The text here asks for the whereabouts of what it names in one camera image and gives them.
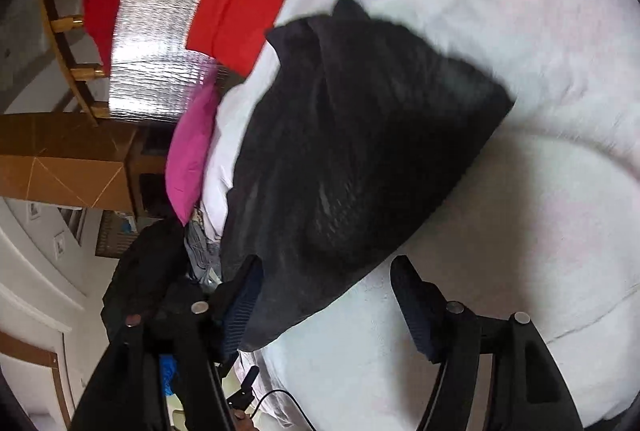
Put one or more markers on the small black device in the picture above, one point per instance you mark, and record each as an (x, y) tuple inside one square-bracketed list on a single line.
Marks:
[(245, 388)]

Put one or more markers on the white pink plush blanket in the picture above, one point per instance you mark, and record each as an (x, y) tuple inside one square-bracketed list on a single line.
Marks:
[(525, 211)]

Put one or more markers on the woven basket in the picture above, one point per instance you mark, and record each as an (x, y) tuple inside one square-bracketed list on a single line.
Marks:
[(115, 233)]

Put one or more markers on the brown wooden cabinet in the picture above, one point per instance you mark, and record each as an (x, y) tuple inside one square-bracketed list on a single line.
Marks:
[(60, 161)]

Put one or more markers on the pile of dark clothes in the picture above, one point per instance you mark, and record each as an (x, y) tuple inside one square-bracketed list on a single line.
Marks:
[(145, 261)]

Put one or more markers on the beige patterned cloth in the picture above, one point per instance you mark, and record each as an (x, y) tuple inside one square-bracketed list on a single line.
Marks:
[(197, 217)]

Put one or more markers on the white wall switch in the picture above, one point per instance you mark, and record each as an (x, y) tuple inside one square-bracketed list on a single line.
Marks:
[(60, 242)]

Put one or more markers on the wooden bed headboard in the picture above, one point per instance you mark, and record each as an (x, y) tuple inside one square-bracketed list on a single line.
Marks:
[(65, 25)]

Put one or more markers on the blue plastic object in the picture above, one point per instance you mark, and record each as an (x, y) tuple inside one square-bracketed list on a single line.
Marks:
[(168, 376)]

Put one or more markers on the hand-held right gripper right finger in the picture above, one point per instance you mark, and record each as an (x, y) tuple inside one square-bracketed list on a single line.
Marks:
[(415, 311)]

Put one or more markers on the black puffer jacket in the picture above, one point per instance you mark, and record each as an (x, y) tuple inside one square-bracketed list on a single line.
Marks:
[(360, 161)]

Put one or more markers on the red pillow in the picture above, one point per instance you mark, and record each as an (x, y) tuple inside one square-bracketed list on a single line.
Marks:
[(235, 11)]

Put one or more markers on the magenta pillow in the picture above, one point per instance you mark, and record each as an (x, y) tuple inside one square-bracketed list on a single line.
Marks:
[(190, 161)]

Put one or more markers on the silver foil insulation sheet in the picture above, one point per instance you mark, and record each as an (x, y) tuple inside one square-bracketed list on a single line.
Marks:
[(155, 51)]

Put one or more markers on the grey crumpled clothes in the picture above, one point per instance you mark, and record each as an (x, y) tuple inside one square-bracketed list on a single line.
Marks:
[(200, 256)]

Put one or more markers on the small wall picture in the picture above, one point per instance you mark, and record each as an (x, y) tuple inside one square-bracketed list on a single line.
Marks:
[(33, 210)]

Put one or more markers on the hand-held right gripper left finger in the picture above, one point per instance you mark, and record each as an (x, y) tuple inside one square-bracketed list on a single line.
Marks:
[(245, 301)]

